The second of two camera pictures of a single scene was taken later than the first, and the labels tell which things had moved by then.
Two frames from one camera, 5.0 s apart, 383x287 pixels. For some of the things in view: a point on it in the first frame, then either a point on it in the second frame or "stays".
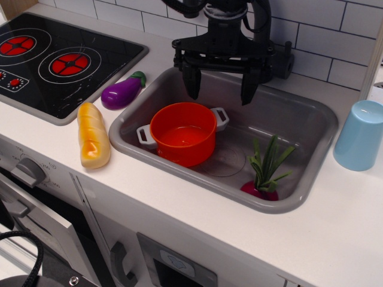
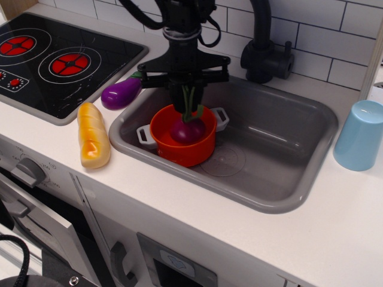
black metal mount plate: [53, 268] stays
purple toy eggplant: [121, 94] stays
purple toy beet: [265, 182] to [191, 128]
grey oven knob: [28, 172] stays
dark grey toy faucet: [282, 64] stays
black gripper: [223, 48] to [185, 66]
